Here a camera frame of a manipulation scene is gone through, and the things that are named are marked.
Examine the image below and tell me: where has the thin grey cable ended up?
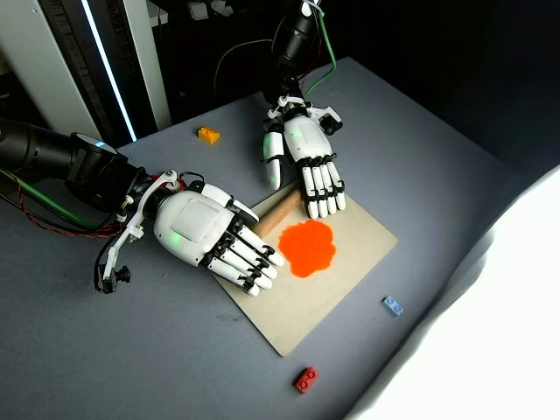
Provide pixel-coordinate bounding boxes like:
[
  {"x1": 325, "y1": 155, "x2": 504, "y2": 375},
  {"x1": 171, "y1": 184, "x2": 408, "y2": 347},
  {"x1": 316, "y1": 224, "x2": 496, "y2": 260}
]
[{"x1": 213, "y1": 38, "x2": 275, "y2": 95}]

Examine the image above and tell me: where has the green cable of arm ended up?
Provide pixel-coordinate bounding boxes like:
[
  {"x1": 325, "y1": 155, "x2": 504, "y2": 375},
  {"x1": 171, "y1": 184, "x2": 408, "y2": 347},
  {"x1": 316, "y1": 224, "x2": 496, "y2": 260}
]
[
  {"x1": 0, "y1": 168, "x2": 106, "y2": 231},
  {"x1": 304, "y1": 3, "x2": 339, "y2": 97}
]

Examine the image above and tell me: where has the orange play dough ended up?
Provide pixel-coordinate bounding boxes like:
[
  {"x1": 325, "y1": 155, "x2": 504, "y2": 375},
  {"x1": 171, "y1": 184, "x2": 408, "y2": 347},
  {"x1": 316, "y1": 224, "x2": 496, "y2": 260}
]
[{"x1": 276, "y1": 218, "x2": 339, "y2": 279}]

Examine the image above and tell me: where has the white backdrop sheet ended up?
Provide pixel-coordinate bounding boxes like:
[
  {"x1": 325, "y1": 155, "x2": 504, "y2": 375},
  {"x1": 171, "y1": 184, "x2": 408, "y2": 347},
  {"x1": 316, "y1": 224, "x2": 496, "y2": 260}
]
[{"x1": 343, "y1": 164, "x2": 560, "y2": 420}]

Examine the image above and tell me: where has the wooden rolling pin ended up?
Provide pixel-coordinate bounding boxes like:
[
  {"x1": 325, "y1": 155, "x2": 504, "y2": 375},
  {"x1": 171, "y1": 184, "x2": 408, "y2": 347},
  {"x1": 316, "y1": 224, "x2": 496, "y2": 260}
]
[{"x1": 253, "y1": 189, "x2": 306, "y2": 238}]

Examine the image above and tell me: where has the grey table cloth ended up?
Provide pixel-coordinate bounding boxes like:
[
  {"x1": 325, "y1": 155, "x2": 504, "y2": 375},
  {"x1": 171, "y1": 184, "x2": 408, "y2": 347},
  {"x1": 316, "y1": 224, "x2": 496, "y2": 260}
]
[{"x1": 0, "y1": 55, "x2": 537, "y2": 420}]

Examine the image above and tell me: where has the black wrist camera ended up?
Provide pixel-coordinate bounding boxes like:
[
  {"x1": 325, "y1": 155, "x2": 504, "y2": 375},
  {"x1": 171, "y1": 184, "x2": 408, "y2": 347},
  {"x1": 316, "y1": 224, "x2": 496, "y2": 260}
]
[
  {"x1": 318, "y1": 112, "x2": 345, "y2": 137},
  {"x1": 100, "y1": 264, "x2": 132, "y2": 295}
]

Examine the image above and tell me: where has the white column with light strip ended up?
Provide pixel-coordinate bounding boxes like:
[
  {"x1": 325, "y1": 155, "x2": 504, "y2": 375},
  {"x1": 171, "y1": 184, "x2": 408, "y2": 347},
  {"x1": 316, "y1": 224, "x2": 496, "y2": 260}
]
[{"x1": 0, "y1": 0, "x2": 172, "y2": 144}]

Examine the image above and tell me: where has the light blue toy brick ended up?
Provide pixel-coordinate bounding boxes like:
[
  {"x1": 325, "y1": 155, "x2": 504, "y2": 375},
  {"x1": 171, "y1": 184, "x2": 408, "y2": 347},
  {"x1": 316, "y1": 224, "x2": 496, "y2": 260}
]
[{"x1": 381, "y1": 295, "x2": 406, "y2": 319}]

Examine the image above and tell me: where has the light wooden board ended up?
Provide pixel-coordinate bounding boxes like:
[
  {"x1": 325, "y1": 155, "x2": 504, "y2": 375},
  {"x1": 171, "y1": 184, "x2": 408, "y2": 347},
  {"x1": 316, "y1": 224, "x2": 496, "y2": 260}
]
[{"x1": 212, "y1": 181, "x2": 399, "y2": 359}]

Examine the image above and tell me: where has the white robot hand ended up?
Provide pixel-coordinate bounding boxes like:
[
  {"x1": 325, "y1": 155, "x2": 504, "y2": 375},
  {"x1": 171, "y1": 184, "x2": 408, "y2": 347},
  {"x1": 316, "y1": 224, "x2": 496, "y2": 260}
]
[
  {"x1": 261, "y1": 114, "x2": 348, "y2": 220},
  {"x1": 152, "y1": 182, "x2": 286, "y2": 298}
]

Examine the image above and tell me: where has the red toy brick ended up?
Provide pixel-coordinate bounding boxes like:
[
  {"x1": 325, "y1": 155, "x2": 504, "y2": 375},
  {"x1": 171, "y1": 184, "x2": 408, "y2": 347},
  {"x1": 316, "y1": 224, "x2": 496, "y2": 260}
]
[{"x1": 292, "y1": 366, "x2": 320, "y2": 395}]

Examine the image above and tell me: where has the red and black twisted cable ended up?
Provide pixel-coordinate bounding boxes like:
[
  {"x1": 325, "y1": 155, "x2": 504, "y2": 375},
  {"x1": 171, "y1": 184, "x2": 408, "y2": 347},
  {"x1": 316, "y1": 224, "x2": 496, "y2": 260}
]
[{"x1": 17, "y1": 182, "x2": 124, "y2": 241}]

